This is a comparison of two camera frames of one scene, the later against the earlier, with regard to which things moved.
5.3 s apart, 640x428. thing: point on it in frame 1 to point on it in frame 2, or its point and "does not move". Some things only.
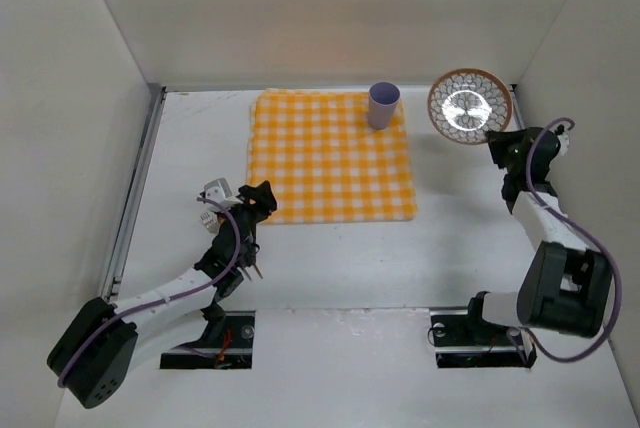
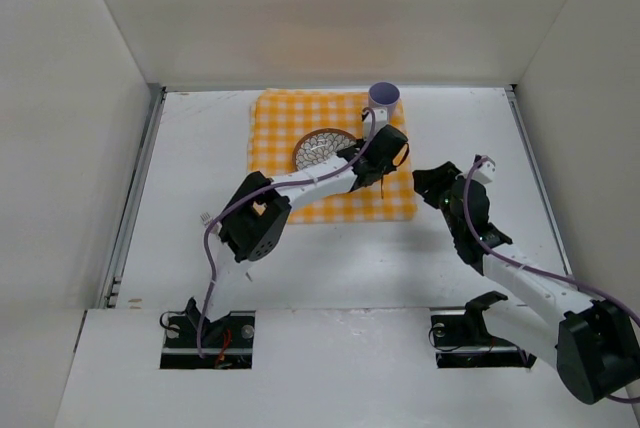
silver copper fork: x=210 y=221 does not move
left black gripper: x=255 y=203 to x=373 y=168
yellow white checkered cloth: x=325 y=161 does not move
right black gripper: x=507 y=149 to x=432 y=181
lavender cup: x=383 y=98 does not move
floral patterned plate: x=467 y=104 to x=318 y=145
